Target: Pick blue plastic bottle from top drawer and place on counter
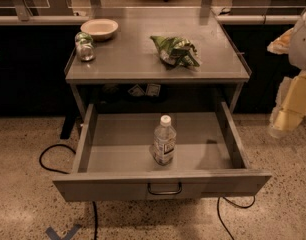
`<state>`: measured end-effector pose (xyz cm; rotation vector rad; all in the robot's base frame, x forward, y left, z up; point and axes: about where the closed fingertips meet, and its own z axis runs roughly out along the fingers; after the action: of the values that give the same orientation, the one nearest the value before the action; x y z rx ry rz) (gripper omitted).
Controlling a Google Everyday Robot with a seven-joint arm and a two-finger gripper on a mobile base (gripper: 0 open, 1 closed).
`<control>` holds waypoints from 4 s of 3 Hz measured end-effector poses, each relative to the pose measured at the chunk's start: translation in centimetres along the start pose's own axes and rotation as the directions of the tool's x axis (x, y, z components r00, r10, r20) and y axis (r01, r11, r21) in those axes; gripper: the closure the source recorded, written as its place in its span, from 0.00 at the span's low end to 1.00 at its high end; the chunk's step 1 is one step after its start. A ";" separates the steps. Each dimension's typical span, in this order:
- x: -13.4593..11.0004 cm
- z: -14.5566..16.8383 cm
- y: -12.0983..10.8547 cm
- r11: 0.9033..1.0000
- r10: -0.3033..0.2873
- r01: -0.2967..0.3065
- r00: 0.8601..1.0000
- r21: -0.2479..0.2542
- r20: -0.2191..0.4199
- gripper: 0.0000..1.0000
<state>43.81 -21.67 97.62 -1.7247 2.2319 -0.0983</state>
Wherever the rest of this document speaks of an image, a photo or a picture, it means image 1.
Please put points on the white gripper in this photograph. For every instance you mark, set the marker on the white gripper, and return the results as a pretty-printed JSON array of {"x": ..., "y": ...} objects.
[{"x": 302, "y": 47}]

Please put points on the clear plastic water bottle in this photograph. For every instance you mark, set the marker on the clear plastic water bottle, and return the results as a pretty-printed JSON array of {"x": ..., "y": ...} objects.
[{"x": 164, "y": 141}]

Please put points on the open grey top drawer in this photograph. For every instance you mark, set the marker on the open grey top drawer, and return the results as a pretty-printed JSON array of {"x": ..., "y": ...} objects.
[{"x": 114, "y": 161}]

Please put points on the green chip bag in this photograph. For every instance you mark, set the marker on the green chip bag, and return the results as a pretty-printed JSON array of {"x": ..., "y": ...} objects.
[{"x": 176, "y": 51}]

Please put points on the white sticker label right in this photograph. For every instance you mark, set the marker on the white sticker label right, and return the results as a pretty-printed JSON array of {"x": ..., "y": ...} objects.
[{"x": 153, "y": 90}]

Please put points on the white sticker label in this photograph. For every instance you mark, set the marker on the white sticker label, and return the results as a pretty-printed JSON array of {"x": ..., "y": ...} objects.
[
  {"x": 153, "y": 90},
  {"x": 136, "y": 91}
]

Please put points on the white sticker label left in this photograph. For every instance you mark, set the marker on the white sticker label left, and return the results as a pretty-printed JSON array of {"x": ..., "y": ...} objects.
[{"x": 136, "y": 91}]

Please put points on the white ceramic bowl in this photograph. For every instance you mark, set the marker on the white ceramic bowl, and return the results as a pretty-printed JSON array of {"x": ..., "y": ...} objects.
[{"x": 100, "y": 29}]

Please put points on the green soda can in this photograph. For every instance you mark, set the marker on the green soda can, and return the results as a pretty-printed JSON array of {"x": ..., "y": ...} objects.
[{"x": 84, "y": 47}]

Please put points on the blue tape floor marker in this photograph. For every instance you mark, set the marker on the blue tape floor marker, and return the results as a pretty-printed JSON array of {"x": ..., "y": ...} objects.
[{"x": 52, "y": 234}]

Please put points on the black drawer handle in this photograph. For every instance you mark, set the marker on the black drawer handle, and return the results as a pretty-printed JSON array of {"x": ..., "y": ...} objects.
[{"x": 164, "y": 189}]

